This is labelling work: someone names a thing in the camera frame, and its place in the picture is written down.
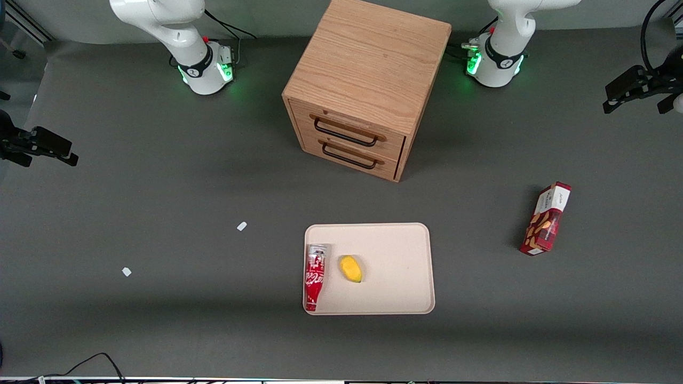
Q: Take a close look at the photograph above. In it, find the red cola bottle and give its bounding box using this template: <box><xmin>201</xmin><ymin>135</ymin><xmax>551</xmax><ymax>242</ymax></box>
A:
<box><xmin>304</xmin><ymin>244</ymin><xmax>328</xmax><ymax>313</ymax></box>

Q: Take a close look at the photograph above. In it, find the wooden drawer front, longer handle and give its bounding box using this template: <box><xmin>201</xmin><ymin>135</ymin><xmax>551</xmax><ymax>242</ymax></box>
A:
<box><xmin>290</xmin><ymin>99</ymin><xmax>407</xmax><ymax>161</ymax></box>

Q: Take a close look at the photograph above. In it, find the long black drawer handle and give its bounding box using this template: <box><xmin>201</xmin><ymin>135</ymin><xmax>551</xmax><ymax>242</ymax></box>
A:
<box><xmin>313</xmin><ymin>117</ymin><xmax>379</xmax><ymax>148</ymax></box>

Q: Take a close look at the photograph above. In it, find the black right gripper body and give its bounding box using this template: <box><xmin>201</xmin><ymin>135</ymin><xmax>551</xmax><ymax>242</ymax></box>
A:
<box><xmin>0</xmin><ymin>109</ymin><xmax>36</xmax><ymax>156</ymax></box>

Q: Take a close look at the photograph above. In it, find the red cookie box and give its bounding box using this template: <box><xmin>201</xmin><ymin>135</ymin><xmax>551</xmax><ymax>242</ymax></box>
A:
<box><xmin>519</xmin><ymin>181</ymin><xmax>573</xmax><ymax>257</ymax></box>

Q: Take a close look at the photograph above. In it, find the wooden drawer front, shorter handle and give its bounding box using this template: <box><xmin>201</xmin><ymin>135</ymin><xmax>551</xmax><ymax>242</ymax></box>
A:
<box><xmin>300</xmin><ymin>132</ymin><xmax>402</xmax><ymax>180</ymax></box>

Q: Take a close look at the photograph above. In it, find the black left base cable bundle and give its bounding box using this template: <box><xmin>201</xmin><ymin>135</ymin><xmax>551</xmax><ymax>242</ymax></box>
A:
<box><xmin>447</xmin><ymin>20</ymin><xmax>498</xmax><ymax>60</ymax></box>

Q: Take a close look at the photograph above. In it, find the beige plastic tray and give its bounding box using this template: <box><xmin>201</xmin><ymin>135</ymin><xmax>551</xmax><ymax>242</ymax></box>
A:
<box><xmin>303</xmin><ymin>222</ymin><xmax>436</xmax><ymax>316</ymax></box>

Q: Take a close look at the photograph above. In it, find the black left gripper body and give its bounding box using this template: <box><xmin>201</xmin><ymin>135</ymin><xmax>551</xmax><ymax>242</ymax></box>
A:
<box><xmin>646</xmin><ymin>45</ymin><xmax>683</xmax><ymax>100</ymax></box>

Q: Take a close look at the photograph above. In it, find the wooden drawer cabinet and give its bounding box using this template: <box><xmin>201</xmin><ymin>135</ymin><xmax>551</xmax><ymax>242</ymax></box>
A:
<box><xmin>282</xmin><ymin>0</ymin><xmax>452</xmax><ymax>183</ymax></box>

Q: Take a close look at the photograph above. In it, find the thin black floor cable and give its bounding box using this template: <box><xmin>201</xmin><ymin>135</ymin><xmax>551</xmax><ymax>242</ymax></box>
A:
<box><xmin>15</xmin><ymin>352</ymin><xmax>126</xmax><ymax>384</ymax></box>

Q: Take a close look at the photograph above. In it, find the black right arm base cable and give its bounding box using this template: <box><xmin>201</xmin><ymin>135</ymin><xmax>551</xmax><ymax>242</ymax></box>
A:
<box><xmin>204</xmin><ymin>9</ymin><xmax>257</xmax><ymax>40</ymax></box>

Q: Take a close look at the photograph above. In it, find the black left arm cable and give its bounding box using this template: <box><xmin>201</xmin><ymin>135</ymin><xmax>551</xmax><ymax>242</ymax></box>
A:
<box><xmin>640</xmin><ymin>0</ymin><xmax>669</xmax><ymax>74</ymax></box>

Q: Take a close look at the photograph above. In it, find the yellow mango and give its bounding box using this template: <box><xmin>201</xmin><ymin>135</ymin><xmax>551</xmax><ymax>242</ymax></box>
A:
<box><xmin>339</xmin><ymin>255</ymin><xmax>364</xmax><ymax>284</ymax></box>

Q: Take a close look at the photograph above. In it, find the aluminium frame rail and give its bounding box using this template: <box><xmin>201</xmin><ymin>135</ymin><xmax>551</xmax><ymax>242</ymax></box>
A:
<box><xmin>4</xmin><ymin>0</ymin><xmax>54</xmax><ymax>44</ymax></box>

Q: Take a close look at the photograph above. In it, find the short black drawer handle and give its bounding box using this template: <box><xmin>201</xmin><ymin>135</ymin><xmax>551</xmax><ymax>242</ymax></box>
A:
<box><xmin>321</xmin><ymin>142</ymin><xmax>378</xmax><ymax>171</ymax></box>

